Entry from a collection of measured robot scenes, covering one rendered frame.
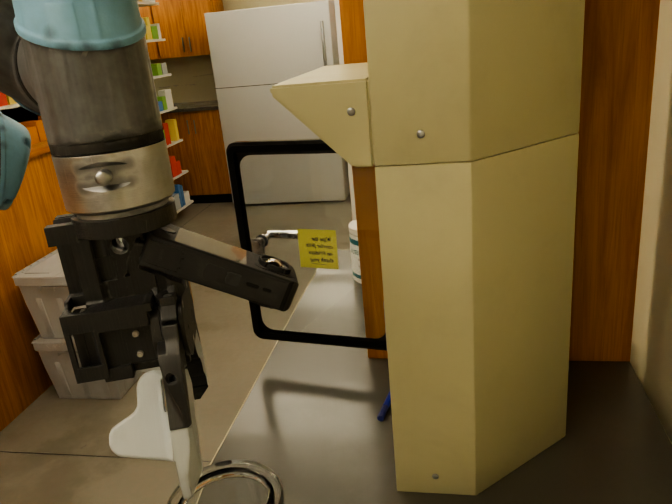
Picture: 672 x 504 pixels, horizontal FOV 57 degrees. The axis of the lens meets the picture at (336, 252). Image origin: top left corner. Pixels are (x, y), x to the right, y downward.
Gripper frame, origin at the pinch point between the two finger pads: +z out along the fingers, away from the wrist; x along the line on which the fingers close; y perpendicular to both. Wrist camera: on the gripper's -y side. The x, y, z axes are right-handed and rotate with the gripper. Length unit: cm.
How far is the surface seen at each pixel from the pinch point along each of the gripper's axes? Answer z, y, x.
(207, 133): 43, 27, -575
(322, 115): -21.6, -16.3, -26.7
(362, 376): 31, -22, -57
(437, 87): -23.5, -28.6, -22.3
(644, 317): 25, -76, -51
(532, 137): -16, -41, -26
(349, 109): -22.0, -19.2, -25.5
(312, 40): -32, -79, -522
